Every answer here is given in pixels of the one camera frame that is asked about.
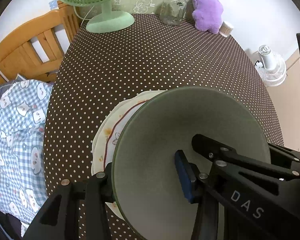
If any blue checked blanket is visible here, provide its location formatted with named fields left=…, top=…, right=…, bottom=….
left=0, top=79, right=54, bottom=225

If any white standing fan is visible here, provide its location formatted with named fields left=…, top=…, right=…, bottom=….
left=254, top=44, right=287, bottom=87

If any cotton swab container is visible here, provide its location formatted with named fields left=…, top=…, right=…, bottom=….
left=219, top=21, right=234, bottom=38

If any white plate with red pattern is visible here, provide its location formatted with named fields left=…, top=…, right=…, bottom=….
left=104, top=99, right=150, bottom=215

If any dark cloth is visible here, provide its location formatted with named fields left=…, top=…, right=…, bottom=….
left=0, top=209, right=23, bottom=240

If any grey-green ceramic bowl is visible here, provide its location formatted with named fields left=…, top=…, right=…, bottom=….
left=112, top=86, right=270, bottom=240

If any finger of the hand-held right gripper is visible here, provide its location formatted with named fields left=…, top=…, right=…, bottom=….
left=192, top=134, right=300, bottom=181
left=267, top=142, right=300, bottom=178

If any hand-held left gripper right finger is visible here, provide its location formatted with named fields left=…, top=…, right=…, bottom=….
left=174, top=150, right=219, bottom=240

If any wooden headboard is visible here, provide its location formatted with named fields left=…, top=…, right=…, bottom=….
left=0, top=1, right=82, bottom=85

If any purple plush toy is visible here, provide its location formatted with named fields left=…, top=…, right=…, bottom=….
left=192, top=0, right=224, bottom=34

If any large yellow floral plate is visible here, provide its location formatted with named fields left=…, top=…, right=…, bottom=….
left=91, top=90, right=167, bottom=222

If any glass jar with dark lid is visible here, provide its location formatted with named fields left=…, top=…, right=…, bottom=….
left=160, top=0, right=189, bottom=26

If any brown polka dot tablecloth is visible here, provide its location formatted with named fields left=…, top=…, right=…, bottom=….
left=43, top=14, right=284, bottom=240

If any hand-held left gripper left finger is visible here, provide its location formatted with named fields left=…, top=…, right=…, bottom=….
left=22, top=163, right=114, bottom=240

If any beige door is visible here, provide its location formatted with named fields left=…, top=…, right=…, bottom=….
left=265, top=47, right=300, bottom=153

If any green desk fan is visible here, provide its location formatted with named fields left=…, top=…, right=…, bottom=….
left=51, top=0, right=135, bottom=33

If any white fan power cord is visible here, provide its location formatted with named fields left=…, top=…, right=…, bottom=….
left=73, top=5, right=95, bottom=20

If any small scalloped yellow floral plate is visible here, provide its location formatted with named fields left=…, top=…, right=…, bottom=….
left=94, top=91, right=165, bottom=219

